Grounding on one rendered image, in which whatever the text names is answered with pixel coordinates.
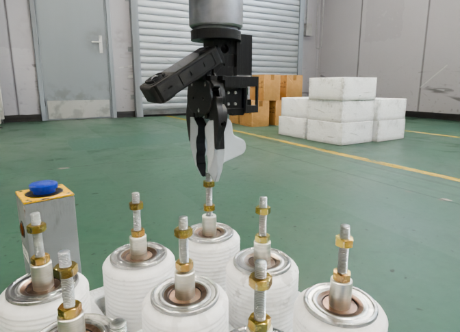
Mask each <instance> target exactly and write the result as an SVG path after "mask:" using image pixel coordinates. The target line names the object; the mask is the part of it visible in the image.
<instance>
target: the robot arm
mask: <svg viewBox="0 0 460 332"><path fill-rule="evenodd" d="M189 26H190V28H191V29H192V30H191V31H190V33H191V41H192V42H197V43H203V47H201V48H199V49H197V50H196V51H194V52H192V53H191V54H189V55H187V56H186V57H184V58H183V59H181V60H179V61H178V62H177V63H175V64H173V65H172V66H170V67H169V68H167V69H166V70H164V71H162V72H160V73H157V74H155V75H153V76H151V77H149V78H148V79H147V80H146V81H145V83H143V84H142V85H141V86H140V90H141V91H142V93H143V95H144V97H145V98H146V100H147V101H148V102H152V103H159V104H163V103H165V102H167V101H169V100H171V99H172V98H173V97H174V96H175V95H176V94H177V93H178V92H180V91H182V90H183V89H184V88H186V87H188V94H187V100H188V102H187V108H186V122H187V128H188V137H189V141H190V146H191V150H192V155H193V158H194V163H195V166H196V168H197V169H198V171H199V173H200V175H201V176H202V177H204V176H205V169H206V163H205V156H207V161H208V164H207V171H208V173H209V174H210V176H211V177H212V179H213V180H214V182H217V181H219V179H220V176H221V172H222V166H223V164H224V162H226V161H228V160H230V159H233V158H235V157H237V156H239V155H241V154H243V153H244V152H245V150H246V143H245V141H244V140H243V139H241V138H239V137H236V136H235V135H234V134H233V128H232V123H231V121H230V120H229V119H228V118H227V114H228V115H231V116H237V115H244V114H245V113H255V112H258V97H259V77H252V36H253V35H248V34H241V31H240V30H239V29H241V28H242V27H243V0H189ZM251 86H255V105H251V99H248V87H251Z"/></svg>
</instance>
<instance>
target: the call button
mask: <svg viewBox="0 0 460 332"><path fill-rule="evenodd" d="M57 187H58V183H57V181H54V180H42V181H35V182H33V183H31V184H30V185H29V190H30V191H32V192H33V194H35V195H44V194H50V193H53V192H55V189H56V188H57Z"/></svg>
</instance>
